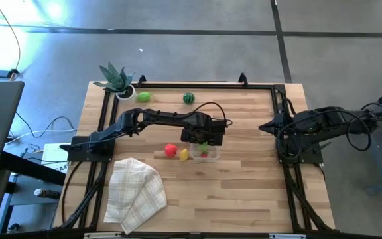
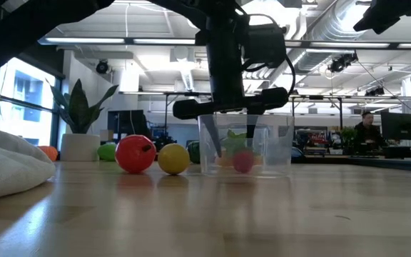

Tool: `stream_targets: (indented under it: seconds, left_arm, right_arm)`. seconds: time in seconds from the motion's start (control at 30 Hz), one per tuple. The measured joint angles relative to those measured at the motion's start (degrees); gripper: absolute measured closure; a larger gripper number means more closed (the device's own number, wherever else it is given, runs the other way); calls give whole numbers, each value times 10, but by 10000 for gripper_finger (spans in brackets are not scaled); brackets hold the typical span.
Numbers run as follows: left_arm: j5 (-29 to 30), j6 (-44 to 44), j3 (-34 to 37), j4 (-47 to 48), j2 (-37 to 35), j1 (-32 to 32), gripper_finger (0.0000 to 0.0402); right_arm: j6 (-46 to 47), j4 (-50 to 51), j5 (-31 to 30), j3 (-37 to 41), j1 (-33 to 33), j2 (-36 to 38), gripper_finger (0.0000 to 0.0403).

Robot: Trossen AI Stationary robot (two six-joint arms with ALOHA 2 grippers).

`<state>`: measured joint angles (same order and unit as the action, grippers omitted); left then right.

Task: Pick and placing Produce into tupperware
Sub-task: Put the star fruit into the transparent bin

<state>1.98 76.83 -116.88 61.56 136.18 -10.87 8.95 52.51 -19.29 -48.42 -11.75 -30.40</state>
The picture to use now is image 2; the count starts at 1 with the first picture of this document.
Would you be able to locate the black aluminium table frame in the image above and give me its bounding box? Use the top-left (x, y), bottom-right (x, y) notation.
top-left (290, 153), bottom-right (411, 175)

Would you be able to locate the dark computer monitor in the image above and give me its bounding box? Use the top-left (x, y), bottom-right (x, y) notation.
top-left (380, 112), bottom-right (411, 142)
top-left (107, 109), bottom-right (145, 136)

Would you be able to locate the clear plastic tupperware container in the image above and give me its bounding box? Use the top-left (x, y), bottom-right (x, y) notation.
top-left (197, 113), bottom-right (295, 178)

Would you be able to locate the black hanging camera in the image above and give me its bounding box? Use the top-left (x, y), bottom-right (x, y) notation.
top-left (328, 52), bottom-right (359, 74)

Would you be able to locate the beige plaid cloth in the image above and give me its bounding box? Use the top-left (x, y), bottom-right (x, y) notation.
top-left (0, 128), bottom-right (57, 203)

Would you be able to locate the background green plant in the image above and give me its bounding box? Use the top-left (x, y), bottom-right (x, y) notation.
top-left (340, 126), bottom-right (358, 147)

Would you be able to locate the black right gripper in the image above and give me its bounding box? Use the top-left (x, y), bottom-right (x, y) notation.
top-left (353, 0), bottom-right (411, 35)

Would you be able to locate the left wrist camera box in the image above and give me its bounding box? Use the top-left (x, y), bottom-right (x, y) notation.
top-left (243, 23), bottom-right (288, 69)

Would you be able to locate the small red toy strawberry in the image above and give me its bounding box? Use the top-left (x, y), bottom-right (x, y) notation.
top-left (231, 149), bottom-right (256, 175)

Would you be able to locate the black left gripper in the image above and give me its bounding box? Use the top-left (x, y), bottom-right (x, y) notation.
top-left (172, 14), bottom-right (290, 158)

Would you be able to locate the person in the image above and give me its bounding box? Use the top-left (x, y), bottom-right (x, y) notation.
top-left (353, 111), bottom-right (388, 155)

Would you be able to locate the background black workstation frame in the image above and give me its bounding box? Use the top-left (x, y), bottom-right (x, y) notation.
top-left (163, 91), bottom-right (212, 149)
top-left (290, 94), bottom-right (345, 151)

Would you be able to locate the orange toy fruit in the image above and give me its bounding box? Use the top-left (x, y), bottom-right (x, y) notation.
top-left (37, 145), bottom-right (59, 162)

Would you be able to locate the green plant in white pot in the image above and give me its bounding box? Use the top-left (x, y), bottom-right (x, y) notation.
top-left (49, 79), bottom-right (120, 162)

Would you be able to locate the yellow toy lemon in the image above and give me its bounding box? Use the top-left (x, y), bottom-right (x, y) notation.
top-left (157, 143), bottom-right (191, 176)

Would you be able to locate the black bar with light strips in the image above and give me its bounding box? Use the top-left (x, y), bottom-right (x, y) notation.
top-left (37, 35), bottom-right (411, 51)

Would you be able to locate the light green toy lime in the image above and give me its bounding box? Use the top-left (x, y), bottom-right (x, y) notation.
top-left (97, 142), bottom-right (118, 162)

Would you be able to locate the red toy apple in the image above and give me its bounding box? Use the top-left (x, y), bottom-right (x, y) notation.
top-left (114, 134), bottom-right (158, 175)

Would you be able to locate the black round mounted camera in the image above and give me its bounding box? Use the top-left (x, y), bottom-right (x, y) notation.
top-left (96, 59), bottom-right (111, 75)

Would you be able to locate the dark green toy watermelon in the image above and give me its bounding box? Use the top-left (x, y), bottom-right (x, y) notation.
top-left (186, 141), bottom-right (202, 165)

